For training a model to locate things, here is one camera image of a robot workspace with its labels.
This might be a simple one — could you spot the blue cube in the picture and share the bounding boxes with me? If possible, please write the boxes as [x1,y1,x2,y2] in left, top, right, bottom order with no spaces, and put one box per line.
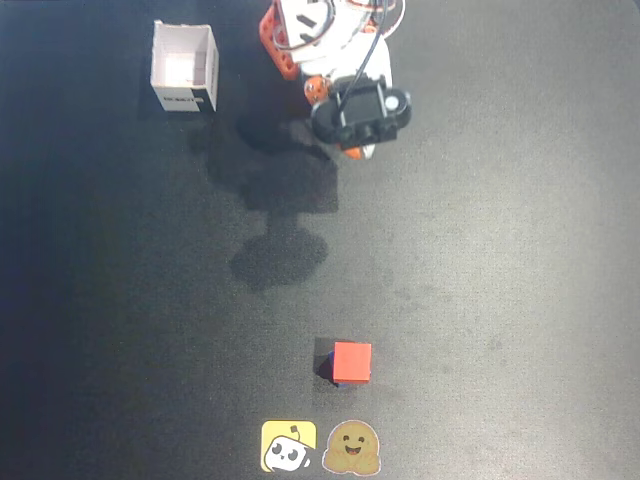
[327,349,352,390]

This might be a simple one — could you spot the yellow robot face sticker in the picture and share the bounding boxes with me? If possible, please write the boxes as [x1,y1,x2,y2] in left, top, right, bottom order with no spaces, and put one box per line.
[260,419,318,473]

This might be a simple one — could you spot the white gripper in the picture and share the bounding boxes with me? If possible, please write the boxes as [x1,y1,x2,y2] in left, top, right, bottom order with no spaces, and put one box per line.
[298,37,395,162]

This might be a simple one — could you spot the white cardboard box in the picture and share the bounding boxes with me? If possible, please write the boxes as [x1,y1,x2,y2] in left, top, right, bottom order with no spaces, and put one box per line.
[149,18,220,114]

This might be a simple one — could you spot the red cube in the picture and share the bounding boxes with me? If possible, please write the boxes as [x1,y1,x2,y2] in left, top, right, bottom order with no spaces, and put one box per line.
[330,341,373,385]

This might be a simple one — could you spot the hugging face emoji sticker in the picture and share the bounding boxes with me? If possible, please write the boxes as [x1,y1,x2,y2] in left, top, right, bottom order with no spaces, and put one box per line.
[321,419,382,475]

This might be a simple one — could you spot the white servo cable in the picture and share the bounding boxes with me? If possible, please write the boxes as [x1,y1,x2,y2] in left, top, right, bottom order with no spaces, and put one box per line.
[377,0,406,37]

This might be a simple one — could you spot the black camera cable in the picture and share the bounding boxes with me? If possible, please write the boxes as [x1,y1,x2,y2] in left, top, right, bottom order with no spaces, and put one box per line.
[339,0,394,126]

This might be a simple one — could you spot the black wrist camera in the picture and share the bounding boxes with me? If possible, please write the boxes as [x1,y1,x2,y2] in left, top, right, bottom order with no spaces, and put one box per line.
[310,74,414,150]

